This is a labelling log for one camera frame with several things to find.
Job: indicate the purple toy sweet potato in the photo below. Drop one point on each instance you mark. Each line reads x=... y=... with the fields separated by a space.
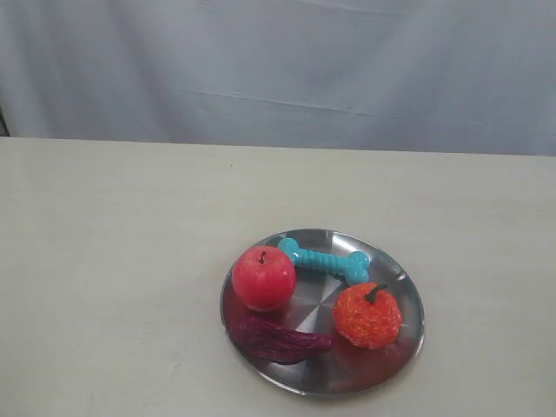
x=267 y=341

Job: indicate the teal toy bone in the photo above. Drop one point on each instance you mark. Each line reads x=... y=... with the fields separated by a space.
x=354 y=267

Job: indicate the orange toy pumpkin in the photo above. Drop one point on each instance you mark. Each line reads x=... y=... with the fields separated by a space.
x=368 y=316

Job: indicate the grey-blue backdrop cloth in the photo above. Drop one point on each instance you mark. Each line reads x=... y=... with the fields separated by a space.
x=447 y=76

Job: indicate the red toy apple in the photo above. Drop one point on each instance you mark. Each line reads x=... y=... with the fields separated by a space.
x=264 y=278

